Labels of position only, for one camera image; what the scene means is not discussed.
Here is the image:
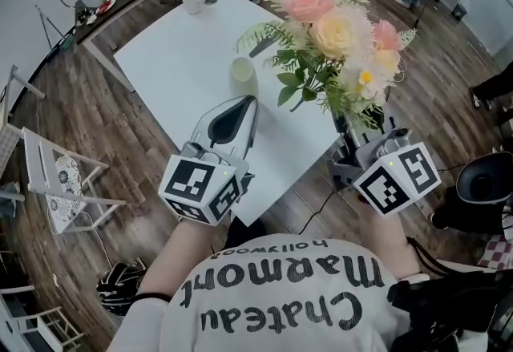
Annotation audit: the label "mop with green head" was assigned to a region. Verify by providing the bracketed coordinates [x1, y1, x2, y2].
[34, 4, 78, 54]

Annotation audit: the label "table with checkered cloth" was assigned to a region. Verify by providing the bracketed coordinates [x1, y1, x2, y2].
[0, 64, 46, 180]

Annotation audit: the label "person's white printed shirt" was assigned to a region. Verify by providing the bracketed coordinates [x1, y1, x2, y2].
[105, 235, 414, 352]

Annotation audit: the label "person's black trousers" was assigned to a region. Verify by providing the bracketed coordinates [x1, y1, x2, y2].
[225, 217, 269, 252]

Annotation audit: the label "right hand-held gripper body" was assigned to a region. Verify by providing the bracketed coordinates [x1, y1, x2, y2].
[326, 126, 442, 217]

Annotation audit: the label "white vase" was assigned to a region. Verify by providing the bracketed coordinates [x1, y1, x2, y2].
[228, 55, 262, 105]

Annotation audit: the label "black strapped equipment pack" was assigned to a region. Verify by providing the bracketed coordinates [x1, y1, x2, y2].
[386, 269, 513, 352]

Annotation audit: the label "red white checkered cloth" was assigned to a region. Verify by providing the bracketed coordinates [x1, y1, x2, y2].
[478, 233, 513, 272]

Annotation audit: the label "white wooden chair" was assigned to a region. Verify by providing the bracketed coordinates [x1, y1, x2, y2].
[21, 126, 127, 236]

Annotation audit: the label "floral seat cushion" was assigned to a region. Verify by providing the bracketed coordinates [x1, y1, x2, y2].
[44, 155, 88, 235]

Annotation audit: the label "pink yellow flowers bouquet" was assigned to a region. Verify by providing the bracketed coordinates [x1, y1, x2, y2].
[235, 0, 418, 131]

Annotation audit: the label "red plate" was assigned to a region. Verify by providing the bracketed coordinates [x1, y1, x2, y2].
[95, 0, 118, 16]

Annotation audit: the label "black and white glove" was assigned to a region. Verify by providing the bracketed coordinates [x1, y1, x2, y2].
[95, 261, 146, 317]

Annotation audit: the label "white table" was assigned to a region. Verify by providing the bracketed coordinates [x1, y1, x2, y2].
[113, 0, 346, 229]

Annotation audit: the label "black floor cable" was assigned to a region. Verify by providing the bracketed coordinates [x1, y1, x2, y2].
[293, 188, 337, 234]

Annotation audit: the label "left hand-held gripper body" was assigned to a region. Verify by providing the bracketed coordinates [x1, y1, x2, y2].
[157, 140, 256, 228]

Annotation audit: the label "black clip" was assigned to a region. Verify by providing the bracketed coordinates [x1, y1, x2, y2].
[248, 36, 278, 59]

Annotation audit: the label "person's left forearm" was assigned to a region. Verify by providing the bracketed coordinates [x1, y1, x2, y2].
[139, 217, 214, 300]

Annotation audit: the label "person's right forearm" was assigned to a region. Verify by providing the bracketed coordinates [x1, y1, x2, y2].
[357, 197, 420, 284]

